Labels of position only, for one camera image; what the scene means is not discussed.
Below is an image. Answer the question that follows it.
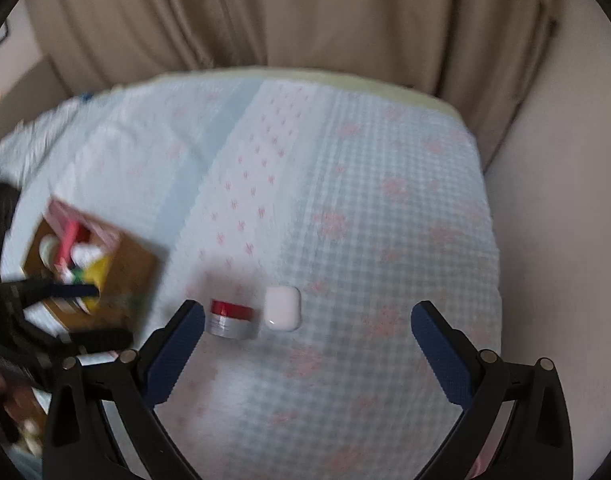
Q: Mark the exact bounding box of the light blue crumpled blanket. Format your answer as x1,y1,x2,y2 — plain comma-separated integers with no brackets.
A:
0,94,92,188

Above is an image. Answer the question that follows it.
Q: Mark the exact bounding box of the framed wall picture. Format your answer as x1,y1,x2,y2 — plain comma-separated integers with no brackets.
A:
0,20,10,44

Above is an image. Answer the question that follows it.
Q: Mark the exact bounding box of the red rectangular carton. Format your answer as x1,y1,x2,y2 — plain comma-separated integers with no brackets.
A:
54,220,91,270

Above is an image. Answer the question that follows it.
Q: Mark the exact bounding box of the blue checkered bed sheet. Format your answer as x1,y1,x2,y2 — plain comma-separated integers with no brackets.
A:
2,70,502,479

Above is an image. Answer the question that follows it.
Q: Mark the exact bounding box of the person's left hand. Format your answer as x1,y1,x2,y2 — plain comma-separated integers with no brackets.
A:
0,375,38,422

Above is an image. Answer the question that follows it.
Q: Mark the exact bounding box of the beige curtain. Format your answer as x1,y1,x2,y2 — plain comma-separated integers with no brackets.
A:
26,0,558,162

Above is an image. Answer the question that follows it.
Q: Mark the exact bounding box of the white pill bottle green label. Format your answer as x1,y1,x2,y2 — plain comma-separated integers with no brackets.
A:
70,243,105,269

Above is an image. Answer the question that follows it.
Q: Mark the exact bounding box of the pale green cream jar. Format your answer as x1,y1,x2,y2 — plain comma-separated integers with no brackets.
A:
38,235,60,269

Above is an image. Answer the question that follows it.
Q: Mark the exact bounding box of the white earbuds case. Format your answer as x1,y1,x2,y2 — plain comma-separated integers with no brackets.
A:
263,285,301,332

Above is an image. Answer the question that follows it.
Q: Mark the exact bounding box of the open cardboard box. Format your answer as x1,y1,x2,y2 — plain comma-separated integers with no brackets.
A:
22,198,158,331

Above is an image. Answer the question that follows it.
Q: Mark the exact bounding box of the red and silver jar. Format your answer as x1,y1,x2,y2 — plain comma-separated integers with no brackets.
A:
207,299,257,340

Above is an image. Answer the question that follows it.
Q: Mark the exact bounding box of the yellow tape roll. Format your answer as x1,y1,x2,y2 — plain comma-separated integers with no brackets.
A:
81,256,112,314

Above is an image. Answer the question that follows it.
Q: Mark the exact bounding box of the grey headboard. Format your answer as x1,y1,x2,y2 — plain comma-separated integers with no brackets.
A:
0,58,71,143

